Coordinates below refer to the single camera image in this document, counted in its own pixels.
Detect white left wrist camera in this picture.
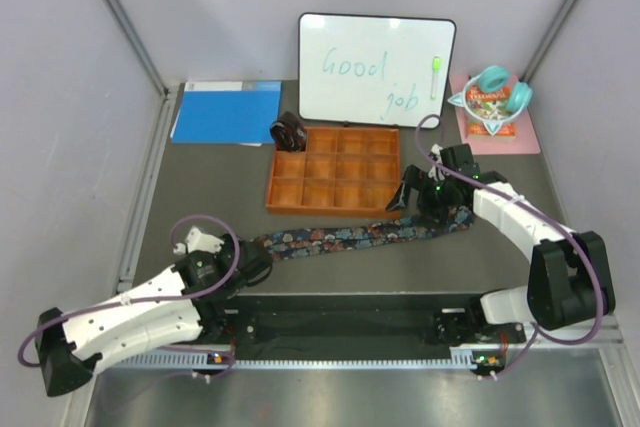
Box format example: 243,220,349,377
173,227,224,255

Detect navy floral tie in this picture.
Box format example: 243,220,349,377
253,207,475,261

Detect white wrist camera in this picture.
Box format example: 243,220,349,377
428,144,447,182
173,227,224,255

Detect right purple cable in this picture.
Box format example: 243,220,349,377
415,114,604,382

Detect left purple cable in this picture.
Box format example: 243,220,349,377
17,214,241,382

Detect teal cat-ear headphones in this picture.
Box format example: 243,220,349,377
448,65,533,138

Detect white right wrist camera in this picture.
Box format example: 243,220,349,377
428,144,447,182

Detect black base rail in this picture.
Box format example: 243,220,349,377
183,293,525,362

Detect purple cable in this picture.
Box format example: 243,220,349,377
17,214,241,382
415,114,604,382

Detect green marker pen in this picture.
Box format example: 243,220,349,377
430,56,441,100

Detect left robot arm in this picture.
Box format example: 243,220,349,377
35,235,273,397

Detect orange compartment tray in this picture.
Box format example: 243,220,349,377
266,127,402,219

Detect grey cable duct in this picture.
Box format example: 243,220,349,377
115,344,490,373

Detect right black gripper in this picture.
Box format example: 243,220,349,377
386,166,456,229

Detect blue folder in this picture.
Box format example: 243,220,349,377
170,81,282,146

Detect white dry-erase board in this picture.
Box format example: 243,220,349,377
298,13,456,128

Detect orange book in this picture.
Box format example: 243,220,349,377
465,84,516,140

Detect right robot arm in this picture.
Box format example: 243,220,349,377
386,144,616,343

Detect rolled dark red tie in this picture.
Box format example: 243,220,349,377
269,112,307,153

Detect pink mat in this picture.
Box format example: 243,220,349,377
449,74,540,155

